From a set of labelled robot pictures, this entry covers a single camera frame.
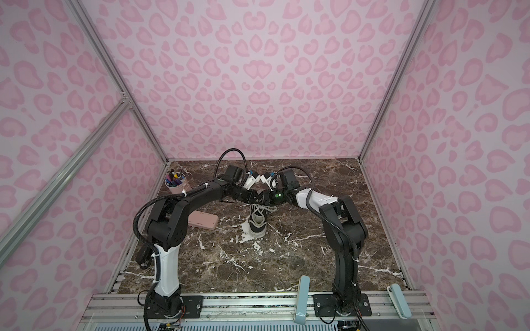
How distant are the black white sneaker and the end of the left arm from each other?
0.10 feet

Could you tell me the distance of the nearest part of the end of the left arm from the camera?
85 cm

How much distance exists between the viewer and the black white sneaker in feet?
2.90
